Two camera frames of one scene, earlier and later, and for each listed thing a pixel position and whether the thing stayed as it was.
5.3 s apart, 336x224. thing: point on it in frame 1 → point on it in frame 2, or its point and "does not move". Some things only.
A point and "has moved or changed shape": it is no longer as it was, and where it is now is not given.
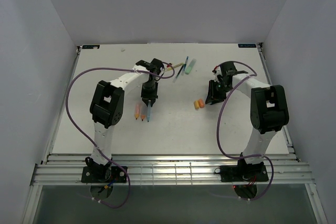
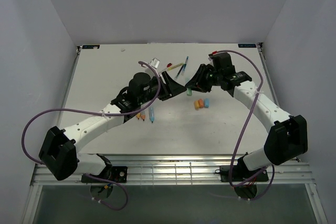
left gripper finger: (146, 100) → (174, 94)
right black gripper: (212, 95) → (198, 78)
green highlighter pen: (190, 66) → (189, 91)
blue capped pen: (185, 65) does not move
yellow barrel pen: (170, 68) does not move
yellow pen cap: (196, 104) does not move
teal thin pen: (179, 72) does not move
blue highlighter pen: (148, 110) has moved or changed shape
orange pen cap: (201, 103) does not move
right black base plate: (242, 173) does not move
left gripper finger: (152, 102) → (178, 86)
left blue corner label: (90, 46) does not move
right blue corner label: (247, 45) does not move
